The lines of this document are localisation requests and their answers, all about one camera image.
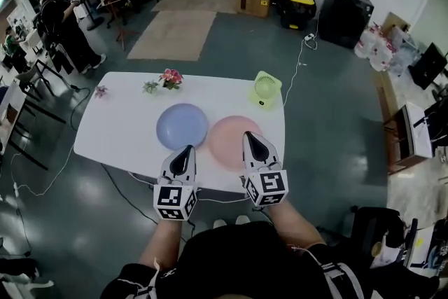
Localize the wooden hanger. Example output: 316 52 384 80
95 0 126 11

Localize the pile of water bottles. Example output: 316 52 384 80
353 23 421 74

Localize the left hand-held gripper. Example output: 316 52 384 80
153 145 200 221

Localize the pink plate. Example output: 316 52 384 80
209 115 264 172

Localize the person's right forearm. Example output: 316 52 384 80
267 199 327 249

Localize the white cable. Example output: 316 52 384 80
9 142 76 197
281 8 320 109
127 170 246 203

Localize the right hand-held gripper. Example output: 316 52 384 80
239 131 290 209

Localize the white side desk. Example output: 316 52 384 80
383 102 435 175

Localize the black cabinet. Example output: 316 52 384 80
317 0 375 50

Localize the black legged white table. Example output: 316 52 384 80
0 59 67 172

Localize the person's left forearm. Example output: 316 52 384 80
139 218 186 267

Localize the red pink flower pot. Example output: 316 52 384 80
158 68 184 91

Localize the blue plate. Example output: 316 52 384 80
155 103 210 151

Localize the black floor cable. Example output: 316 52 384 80
101 164 160 225

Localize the black bag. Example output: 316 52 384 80
351 206 414 270

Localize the green desk fan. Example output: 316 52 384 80
247 70 283 112

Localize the person's black clothing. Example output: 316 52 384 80
100 220 368 299

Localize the beige floor mat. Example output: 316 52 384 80
126 10 218 62
150 0 243 15

